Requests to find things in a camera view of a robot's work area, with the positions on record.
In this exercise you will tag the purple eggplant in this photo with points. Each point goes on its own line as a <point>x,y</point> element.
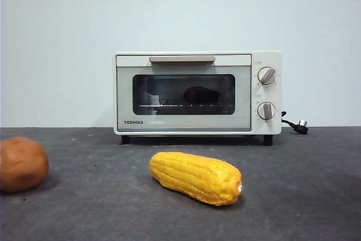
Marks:
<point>200,94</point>

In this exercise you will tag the smaller beige oven knob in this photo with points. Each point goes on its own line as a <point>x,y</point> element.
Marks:
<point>266,110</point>

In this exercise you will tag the white Toshiba toaster oven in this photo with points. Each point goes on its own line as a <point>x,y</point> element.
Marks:
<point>268,94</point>

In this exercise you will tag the larger beige oven knob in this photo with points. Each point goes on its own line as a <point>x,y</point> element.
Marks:
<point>267,76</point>

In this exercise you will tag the yellow corn cob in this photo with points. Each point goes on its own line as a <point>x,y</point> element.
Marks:
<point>194,177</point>

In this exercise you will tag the brown potato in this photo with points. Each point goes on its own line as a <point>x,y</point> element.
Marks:
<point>22,164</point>

